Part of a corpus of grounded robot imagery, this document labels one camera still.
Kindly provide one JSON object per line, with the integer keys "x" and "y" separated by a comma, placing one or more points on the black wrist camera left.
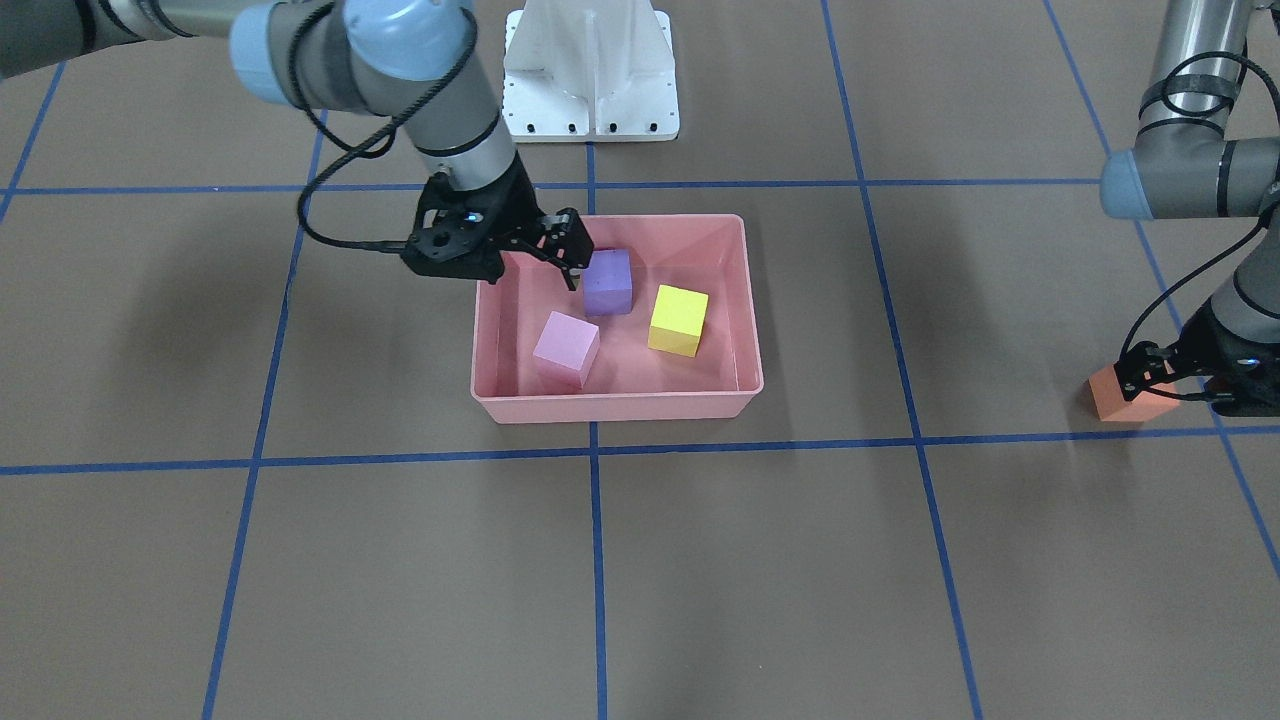
{"x": 1248, "y": 389}

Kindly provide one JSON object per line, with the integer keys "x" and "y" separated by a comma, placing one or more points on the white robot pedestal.
{"x": 590, "y": 72}

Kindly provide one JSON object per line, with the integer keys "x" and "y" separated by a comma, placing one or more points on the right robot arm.
{"x": 363, "y": 73}

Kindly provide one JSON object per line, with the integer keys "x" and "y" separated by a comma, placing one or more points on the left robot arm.
{"x": 1183, "y": 166}

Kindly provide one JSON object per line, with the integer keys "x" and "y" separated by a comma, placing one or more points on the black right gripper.
{"x": 513, "y": 207}

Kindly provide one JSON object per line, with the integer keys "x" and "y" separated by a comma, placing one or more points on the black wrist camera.
{"x": 1248, "y": 389}
{"x": 453, "y": 246}

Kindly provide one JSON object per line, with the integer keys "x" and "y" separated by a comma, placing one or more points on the yellow foam block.
{"x": 678, "y": 320}

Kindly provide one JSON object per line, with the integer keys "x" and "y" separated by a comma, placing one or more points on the light pink foam block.
{"x": 566, "y": 350}

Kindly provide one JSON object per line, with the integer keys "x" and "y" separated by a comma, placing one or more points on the purple foam block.
{"x": 608, "y": 283}

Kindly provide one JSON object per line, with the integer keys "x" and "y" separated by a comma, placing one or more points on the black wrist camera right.
{"x": 453, "y": 246}

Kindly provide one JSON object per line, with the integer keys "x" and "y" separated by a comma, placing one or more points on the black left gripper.
{"x": 1205, "y": 345}

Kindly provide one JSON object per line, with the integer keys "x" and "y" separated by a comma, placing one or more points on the pink plastic bin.
{"x": 629, "y": 381}

